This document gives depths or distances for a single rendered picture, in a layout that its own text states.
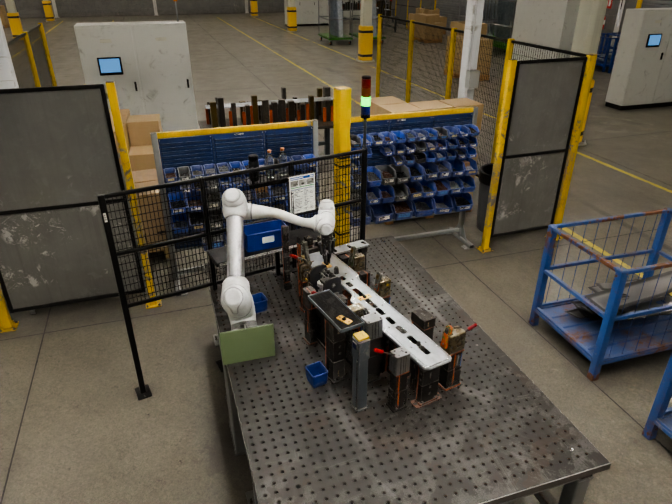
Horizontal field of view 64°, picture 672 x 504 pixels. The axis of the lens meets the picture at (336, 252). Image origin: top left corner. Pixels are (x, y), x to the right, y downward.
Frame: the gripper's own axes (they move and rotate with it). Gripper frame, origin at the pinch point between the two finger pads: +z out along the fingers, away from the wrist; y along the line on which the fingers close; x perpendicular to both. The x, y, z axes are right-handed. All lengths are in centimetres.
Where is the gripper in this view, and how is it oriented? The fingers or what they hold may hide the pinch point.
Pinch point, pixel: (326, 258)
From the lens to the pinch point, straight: 357.6
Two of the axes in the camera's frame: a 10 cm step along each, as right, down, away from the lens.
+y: 8.7, -2.3, 4.4
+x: -5.0, -4.0, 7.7
